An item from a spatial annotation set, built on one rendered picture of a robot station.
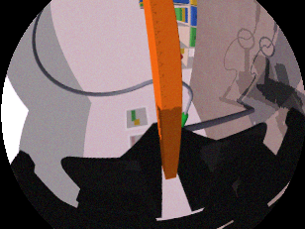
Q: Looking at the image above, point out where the dark grey two-post wire frame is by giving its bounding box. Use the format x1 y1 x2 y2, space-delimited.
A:
32 7 302 133

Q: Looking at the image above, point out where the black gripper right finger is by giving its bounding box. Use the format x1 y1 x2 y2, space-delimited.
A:
177 122 266 211

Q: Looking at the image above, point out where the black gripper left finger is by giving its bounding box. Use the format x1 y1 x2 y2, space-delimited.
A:
60 122 163 218

